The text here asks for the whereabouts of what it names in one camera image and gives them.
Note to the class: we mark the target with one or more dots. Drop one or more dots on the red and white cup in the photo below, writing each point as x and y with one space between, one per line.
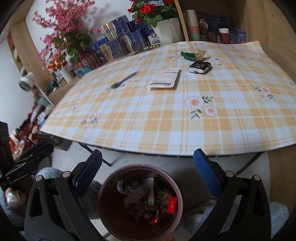
224 35

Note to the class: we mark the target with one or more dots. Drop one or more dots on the red cigarette box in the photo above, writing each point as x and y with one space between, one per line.
172 204

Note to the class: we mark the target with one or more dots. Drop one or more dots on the white plastic fork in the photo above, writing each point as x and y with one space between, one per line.
151 191

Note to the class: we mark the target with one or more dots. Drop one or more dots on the blue gold gift box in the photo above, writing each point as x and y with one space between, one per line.
133 41
117 28
113 50

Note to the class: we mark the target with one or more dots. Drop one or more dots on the red rose bouquet white vase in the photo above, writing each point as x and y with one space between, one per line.
161 16

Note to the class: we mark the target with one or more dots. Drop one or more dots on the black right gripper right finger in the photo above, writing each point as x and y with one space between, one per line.
242 208

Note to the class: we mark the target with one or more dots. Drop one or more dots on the stack of paper cups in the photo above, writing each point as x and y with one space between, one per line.
192 25

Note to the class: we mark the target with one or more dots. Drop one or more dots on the green gold candy wrapper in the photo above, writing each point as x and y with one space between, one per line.
194 56

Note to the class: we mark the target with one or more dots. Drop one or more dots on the black plastic spoon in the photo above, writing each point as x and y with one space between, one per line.
118 84

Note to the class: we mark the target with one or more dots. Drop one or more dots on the black white snack wrapper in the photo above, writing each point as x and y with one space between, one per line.
199 67

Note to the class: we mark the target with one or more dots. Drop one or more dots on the orange plaid floral tablecloth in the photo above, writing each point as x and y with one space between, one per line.
244 103

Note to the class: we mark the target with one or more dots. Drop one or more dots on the pink blossom flower arrangement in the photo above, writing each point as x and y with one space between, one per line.
69 36

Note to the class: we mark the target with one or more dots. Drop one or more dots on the wooden shelf unit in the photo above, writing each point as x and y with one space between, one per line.
265 21

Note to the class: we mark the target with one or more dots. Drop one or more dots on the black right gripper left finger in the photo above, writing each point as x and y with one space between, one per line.
53 211

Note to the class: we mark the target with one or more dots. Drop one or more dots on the brown round trash bin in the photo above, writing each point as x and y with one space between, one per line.
123 207

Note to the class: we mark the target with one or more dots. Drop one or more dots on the person's left hand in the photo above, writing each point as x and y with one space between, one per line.
15 198

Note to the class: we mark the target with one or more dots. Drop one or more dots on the white printed paper packet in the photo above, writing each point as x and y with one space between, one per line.
165 79

